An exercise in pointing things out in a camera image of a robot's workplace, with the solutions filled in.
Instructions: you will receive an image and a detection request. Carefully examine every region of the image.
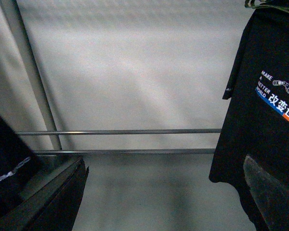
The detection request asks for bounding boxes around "green clothes hanger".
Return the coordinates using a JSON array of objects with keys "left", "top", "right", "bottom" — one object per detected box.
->
[{"left": 244, "top": 0, "right": 289, "bottom": 13}]

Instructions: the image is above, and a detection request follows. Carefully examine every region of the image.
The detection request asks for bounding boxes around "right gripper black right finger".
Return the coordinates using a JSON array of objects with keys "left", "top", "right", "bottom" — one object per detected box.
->
[{"left": 243, "top": 155, "right": 289, "bottom": 231}]

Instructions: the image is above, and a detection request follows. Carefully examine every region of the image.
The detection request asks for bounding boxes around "metal rack rail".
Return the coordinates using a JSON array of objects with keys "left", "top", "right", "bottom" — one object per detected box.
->
[
  {"left": 35, "top": 148, "right": 215, "bottom": 156},
  {"left": 16, "top": 128, "right": 221, "bottom": 136}
]

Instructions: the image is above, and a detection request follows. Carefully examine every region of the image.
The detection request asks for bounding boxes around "black printed t-shirt hanging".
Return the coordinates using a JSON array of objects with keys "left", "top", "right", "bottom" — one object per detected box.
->
[{"left": 209, "top": 0, "right": 289, "bottom": 231}]

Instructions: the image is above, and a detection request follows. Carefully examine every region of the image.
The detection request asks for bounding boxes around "upper metal rack rail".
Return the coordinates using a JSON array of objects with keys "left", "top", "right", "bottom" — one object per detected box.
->
[{"left": 16, "top": 128, "right": 221, "bottom": 136}]

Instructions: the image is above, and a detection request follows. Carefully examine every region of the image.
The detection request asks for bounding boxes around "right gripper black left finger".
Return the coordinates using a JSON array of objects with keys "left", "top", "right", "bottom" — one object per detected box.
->
[{"left": 0, "top": 157, "right": 89, "bottom": 231}]

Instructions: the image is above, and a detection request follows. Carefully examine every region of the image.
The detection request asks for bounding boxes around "lower metal rack rail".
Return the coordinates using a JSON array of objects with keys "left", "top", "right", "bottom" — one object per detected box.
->
[{"left": 35, "top": 148, "right": 215, "bottom": 156}]

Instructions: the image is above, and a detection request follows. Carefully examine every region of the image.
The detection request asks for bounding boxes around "black garment with white print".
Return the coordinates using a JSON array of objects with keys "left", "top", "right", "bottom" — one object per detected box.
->
[{"left": 0, "top": 116, "right": 41, "bottom": 218}]

